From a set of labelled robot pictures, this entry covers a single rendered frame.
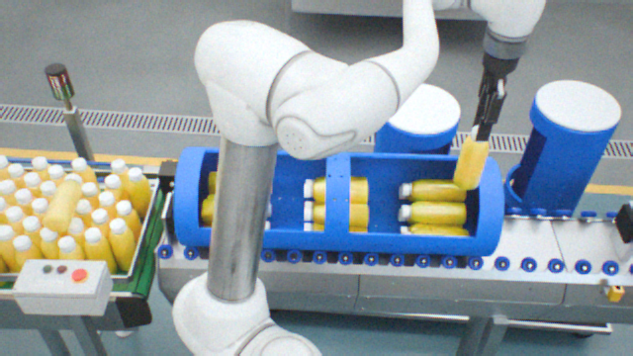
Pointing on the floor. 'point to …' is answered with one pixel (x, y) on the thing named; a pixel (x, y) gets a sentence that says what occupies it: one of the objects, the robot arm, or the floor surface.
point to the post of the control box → (86, 334)
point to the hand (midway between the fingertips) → (483, 123)
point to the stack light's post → (78, 133)
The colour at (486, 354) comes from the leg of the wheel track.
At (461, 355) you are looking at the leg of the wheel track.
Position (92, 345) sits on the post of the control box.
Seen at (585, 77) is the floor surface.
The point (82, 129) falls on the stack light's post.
